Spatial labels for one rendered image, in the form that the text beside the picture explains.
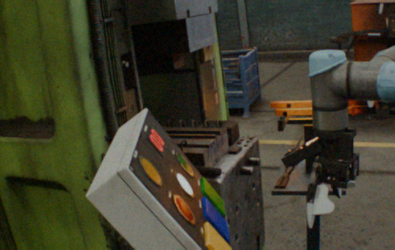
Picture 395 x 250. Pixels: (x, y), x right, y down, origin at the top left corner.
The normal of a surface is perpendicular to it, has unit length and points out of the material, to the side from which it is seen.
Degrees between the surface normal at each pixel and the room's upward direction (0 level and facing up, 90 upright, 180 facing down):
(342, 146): 90
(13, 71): 89
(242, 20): 90
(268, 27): 90
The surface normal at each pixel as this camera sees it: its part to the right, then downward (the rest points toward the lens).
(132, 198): 0.03, 0.28
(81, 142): -0.40, 0.29
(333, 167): -0.65, 0.29
